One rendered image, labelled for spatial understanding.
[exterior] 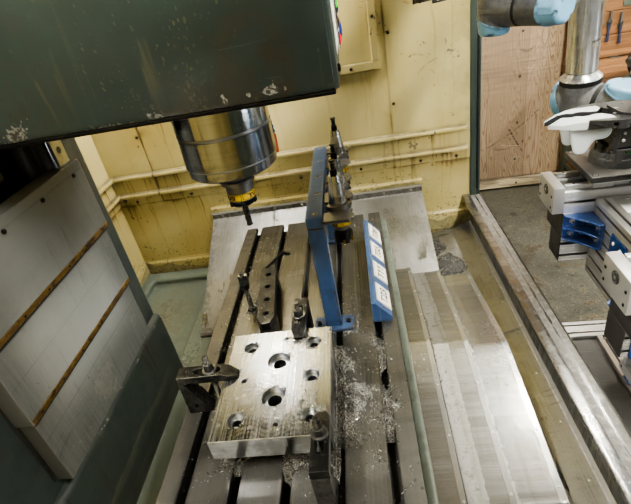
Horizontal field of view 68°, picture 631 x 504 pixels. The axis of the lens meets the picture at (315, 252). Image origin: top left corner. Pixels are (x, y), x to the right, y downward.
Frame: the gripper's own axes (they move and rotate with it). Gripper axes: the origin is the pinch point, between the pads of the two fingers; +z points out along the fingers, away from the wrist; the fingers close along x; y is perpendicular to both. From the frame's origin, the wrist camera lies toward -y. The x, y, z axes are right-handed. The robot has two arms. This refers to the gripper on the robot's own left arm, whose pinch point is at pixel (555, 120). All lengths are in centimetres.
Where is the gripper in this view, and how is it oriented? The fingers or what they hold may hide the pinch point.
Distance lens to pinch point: 87.0
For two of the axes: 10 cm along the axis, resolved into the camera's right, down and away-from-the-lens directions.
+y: 1.4, 8.4, 5.2
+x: 0.4, -5.3, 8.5
